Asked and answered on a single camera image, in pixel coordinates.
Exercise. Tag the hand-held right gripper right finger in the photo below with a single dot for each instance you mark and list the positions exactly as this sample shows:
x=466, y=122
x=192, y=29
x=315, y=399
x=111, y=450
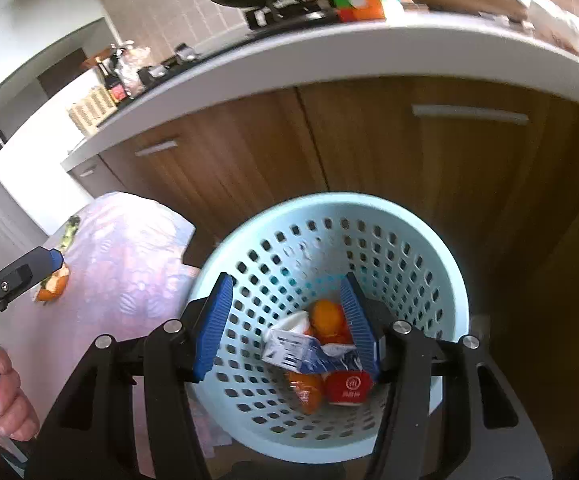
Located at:
x=362, y=330

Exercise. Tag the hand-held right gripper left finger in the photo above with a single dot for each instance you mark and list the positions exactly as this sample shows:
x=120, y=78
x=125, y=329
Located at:
x=214, y=330

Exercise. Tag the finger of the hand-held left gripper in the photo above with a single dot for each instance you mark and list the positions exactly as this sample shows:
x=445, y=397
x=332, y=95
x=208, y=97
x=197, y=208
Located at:
x=34, y=266

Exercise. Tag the orange peel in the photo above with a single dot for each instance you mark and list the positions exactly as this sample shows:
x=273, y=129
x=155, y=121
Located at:
x=51, y=285

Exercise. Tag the orange paper cup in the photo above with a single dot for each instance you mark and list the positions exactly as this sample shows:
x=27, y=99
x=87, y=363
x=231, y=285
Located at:
x=329, y=317

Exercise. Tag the dark blue carton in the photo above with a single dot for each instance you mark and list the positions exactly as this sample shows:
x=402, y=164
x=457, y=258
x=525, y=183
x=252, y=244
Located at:
x=342, y=359

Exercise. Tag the red paper cup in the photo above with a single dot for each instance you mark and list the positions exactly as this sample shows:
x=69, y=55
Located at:
x=349, y=387

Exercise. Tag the white milk carton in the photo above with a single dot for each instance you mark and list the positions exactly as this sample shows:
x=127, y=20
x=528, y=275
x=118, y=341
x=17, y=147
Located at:
x=292, y=347

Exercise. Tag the orange plastic bag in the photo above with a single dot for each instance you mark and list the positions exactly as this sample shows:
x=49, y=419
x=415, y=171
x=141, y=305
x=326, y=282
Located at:
x=307, y=390

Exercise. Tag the light blue plastic basket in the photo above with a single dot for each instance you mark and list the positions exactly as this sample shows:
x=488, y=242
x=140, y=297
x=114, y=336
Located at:
x=419, y=270

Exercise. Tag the person's left hand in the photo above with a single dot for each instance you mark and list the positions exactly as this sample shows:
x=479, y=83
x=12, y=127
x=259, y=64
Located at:
x=11, y=395

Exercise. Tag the green vegetable scrap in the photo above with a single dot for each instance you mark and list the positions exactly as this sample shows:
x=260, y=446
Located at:
x=69, y=232

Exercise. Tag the beige chopstick holder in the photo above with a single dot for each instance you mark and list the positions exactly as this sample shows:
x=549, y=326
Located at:
x=91, y=109

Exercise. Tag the wooden base cabinet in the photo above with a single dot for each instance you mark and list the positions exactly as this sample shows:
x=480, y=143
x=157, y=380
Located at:
x=469, y=175

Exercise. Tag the dark soy sauce bottle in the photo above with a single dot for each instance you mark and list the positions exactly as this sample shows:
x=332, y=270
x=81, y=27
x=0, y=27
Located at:
x=111, y=85

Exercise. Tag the clear plastic bag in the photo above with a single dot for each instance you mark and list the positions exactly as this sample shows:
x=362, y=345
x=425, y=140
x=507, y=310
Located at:
x=134, y=67

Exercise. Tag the white kitchen counter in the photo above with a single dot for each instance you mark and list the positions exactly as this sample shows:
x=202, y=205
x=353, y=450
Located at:
x=369, y=52

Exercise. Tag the black gas stove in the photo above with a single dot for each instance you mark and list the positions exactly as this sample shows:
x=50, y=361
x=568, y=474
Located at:
x=289, y=10

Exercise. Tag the white cloth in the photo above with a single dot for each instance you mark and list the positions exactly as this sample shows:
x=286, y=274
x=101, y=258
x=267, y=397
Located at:
x=562, y=22

